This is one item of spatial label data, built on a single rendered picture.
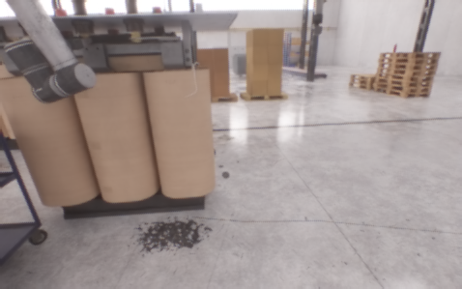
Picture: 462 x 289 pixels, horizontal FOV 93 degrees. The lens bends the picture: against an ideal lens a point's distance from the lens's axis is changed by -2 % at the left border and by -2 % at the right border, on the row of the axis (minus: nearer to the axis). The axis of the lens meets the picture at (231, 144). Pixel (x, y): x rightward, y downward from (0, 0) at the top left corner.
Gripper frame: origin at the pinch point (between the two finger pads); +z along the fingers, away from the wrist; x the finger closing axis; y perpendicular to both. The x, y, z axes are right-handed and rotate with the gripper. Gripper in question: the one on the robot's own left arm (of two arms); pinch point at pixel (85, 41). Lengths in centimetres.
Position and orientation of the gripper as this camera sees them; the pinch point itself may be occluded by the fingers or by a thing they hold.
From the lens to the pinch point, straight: 155.5
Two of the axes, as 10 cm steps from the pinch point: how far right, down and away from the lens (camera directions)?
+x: -9.7, -0.7, 2.5
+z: 2.5, -5.5, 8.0
